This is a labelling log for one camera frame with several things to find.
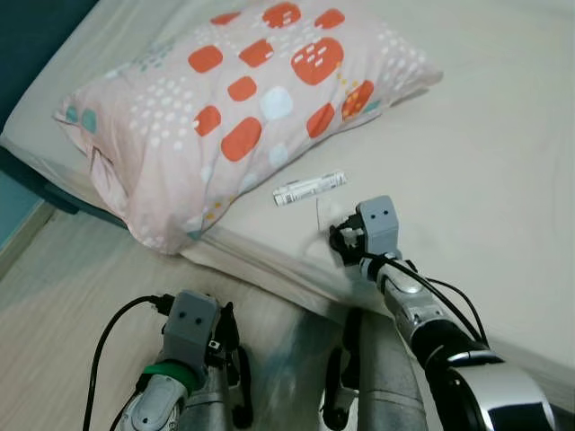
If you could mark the small white printed tube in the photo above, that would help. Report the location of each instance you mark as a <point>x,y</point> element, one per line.
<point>310,189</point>

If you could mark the pink pillow with orange dots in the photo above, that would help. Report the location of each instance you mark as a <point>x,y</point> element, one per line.
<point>234,108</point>

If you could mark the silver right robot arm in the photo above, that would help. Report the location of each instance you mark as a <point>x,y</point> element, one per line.
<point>485,395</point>

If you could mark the grey left robot leg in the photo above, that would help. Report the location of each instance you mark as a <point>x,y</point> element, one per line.
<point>216,404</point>

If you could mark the grey robot leg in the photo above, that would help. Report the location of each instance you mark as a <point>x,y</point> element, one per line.
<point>216,404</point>
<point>382,386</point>

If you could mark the grey right robot leg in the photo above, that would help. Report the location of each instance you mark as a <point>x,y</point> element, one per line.
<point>382,386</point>

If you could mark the mattress with cream sheet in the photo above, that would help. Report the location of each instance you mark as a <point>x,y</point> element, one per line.
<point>485,180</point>

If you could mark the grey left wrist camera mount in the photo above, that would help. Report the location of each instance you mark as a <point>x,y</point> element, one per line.
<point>190,325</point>

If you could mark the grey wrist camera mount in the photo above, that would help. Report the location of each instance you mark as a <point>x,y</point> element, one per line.
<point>379,226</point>
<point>190,325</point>

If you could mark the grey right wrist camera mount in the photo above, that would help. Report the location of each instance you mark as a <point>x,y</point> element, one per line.
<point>379,226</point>

